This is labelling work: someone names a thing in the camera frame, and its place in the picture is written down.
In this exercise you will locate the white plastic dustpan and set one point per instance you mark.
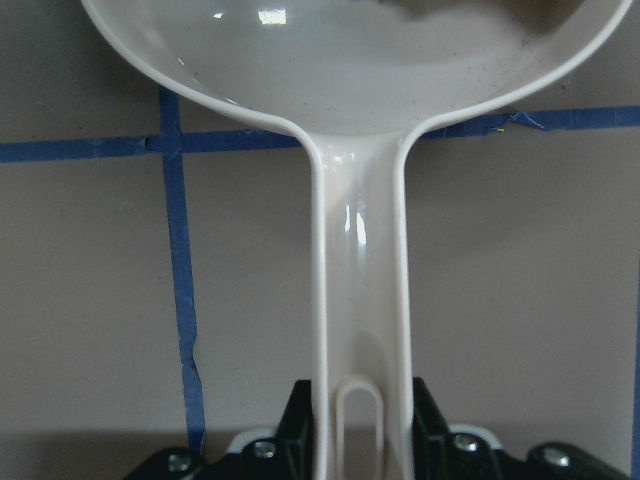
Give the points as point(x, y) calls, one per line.
point(356, 83)

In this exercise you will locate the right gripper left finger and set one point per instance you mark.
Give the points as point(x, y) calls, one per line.
point(288, 453)

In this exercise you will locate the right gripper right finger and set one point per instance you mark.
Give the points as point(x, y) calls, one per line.
point(440, 453)

